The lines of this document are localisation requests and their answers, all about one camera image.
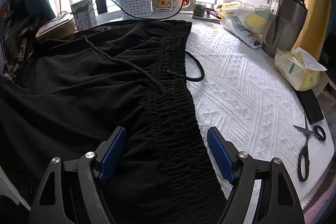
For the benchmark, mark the black power adapter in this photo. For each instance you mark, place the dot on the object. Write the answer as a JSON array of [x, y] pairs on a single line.
[[101, 6]]

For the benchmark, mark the black scissors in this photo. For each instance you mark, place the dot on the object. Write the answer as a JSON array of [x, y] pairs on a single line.
[[303, 164]]

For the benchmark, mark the yellow mirror frame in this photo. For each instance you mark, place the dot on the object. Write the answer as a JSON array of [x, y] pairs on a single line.
[[312, 35]]

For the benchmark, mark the white textured bed cover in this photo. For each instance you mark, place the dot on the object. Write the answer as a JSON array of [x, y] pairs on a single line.
[[244, 98]]

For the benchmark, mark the white yellow plastic bag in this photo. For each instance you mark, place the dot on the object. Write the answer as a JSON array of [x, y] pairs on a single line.
[[250, 23]]

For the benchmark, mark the black drawstring pants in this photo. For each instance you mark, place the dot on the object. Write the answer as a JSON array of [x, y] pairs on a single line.
[[71, 94]]

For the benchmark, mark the green white milk carton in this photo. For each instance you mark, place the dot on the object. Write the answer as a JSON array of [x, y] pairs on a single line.
[[84, 15]]

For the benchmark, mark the bear print ceramic mug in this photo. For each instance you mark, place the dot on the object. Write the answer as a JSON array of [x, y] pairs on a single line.
[[170, 7]]

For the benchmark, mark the round brown lidded container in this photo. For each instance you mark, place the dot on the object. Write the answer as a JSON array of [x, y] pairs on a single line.
[[57, 28]]

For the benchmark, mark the yellow tissue pack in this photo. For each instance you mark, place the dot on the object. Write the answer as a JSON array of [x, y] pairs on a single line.
[[299, 68]]

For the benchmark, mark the black flat remote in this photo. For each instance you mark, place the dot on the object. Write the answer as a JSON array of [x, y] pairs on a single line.
[[310, 106]]

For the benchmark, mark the small potted cactus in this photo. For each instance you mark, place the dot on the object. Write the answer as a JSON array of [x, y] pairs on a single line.
[[199, 10]]

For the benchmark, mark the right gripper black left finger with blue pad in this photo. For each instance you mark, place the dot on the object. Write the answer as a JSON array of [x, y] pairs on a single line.
[[71, 191]]

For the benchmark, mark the white perforated organizer basket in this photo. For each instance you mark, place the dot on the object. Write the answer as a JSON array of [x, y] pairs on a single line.
[[135, 8]]

